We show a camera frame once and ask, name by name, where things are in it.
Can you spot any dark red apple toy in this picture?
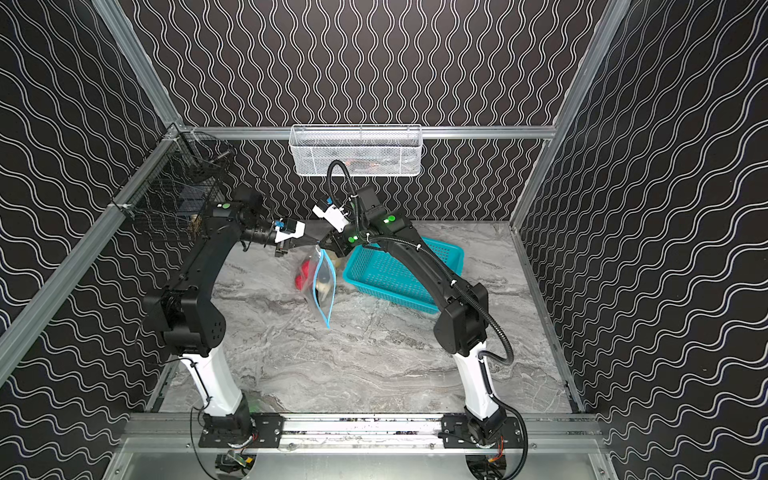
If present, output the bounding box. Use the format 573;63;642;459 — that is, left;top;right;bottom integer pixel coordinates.
294;259;314;292

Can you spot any clear zip top bag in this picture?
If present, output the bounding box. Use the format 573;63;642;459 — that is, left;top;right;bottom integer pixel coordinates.
294;246;337;328

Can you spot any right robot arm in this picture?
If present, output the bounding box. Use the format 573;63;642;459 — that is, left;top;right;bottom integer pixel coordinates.
312;187;514;447

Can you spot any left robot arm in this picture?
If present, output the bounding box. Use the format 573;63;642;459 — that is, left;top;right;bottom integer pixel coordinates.
143;186;306;448

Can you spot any teal plastic basket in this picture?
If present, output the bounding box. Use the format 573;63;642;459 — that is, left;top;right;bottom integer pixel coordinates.
343;235;464;314

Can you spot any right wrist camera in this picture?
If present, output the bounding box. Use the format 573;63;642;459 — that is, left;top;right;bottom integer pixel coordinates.
312;202;350;233

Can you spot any clear wall basket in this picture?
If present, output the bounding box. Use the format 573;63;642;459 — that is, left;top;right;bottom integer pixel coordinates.
289;124;424;177

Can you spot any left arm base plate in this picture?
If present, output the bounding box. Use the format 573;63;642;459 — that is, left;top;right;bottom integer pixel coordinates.
197;413;285;449

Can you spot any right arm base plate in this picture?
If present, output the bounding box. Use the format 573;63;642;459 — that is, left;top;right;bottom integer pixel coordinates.
438;411;523;449

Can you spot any aluminium front rail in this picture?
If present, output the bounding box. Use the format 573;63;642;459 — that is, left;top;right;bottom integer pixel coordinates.
103;413;618;479

